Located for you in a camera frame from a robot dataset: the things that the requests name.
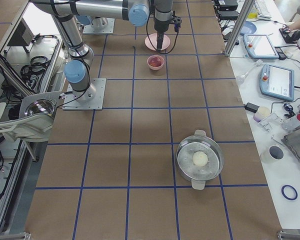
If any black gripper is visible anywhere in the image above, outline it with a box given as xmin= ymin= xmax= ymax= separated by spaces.
xmin=154 ymin=17 xmax=171 ymax=52

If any red apple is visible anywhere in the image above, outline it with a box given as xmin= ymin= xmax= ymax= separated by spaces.
xmin=148 ymin=57 xmax=163 ymax=68

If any pink bowl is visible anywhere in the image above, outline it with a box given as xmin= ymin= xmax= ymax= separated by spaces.
xmin=146 ymin=55 xmax=165 ymax=71

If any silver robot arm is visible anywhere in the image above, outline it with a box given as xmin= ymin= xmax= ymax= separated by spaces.
xmin=70 ymin=0 xmax=173 ymax=51
xmin=33 ymin=0 xmax=173 ymax=101

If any pink plate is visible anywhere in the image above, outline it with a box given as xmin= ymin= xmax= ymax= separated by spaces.
xmin=144 ymin=33 xmax=171 ymax=51

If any light blue plate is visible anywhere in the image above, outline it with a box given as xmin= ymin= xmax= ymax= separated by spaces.
xmin=240 ymin=21 xmax=257 ymax=36

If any steel mixing bowl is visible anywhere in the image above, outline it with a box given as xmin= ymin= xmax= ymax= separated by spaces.
xmin=21 ymin=98 xmax=56 ymax=119

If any blue teach pendant far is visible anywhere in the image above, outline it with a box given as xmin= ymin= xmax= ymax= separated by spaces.
xmin=243 ymin=34 xmax=279 ymax=60

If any blue teach pendant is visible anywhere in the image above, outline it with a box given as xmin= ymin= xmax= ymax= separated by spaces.
xmin=259 ymin=64 xmax=295 ymax=102
xmin=243 ymin=34 xmax=279 ymax=60

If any blue teach pendant near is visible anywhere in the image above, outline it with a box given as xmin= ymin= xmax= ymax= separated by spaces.
xmin=259 ymin=64 xmax=295 ymax=102

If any purple white cup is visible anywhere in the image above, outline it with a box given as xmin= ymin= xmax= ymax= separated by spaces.
xmin=253 ymin=106 xmax=271 ymax=122

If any white steamed bun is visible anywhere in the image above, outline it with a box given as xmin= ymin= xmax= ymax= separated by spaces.
xmin=192 ymin=151 xmax=208 ymax=167

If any steel steamer pot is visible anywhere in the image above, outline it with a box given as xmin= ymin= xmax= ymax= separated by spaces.
xmin=175 ymin=129 xmax=224 ymax=190

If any white cup dark lid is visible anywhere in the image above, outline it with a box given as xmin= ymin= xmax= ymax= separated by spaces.
xmin=260 ymin=145 xmax=284 ymax=164

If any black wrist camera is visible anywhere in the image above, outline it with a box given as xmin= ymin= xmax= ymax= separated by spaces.
xmin=170 ymin=11 xmax=182 ymax=34

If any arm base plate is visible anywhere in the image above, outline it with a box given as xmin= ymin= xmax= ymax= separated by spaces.
xmin=82 ymin=17 xmax=115 ymax=35
xmin=61 ymin=78 xmax=107 ymax=111

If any aluminium frame post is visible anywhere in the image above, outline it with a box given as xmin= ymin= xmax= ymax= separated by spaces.
xmin=224 ymin=0 xmax=255 ymax=57

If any blue rubber ring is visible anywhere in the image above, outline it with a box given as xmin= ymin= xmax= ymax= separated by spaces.
xmin=281 ymin=184 xmax=298 ymax=201

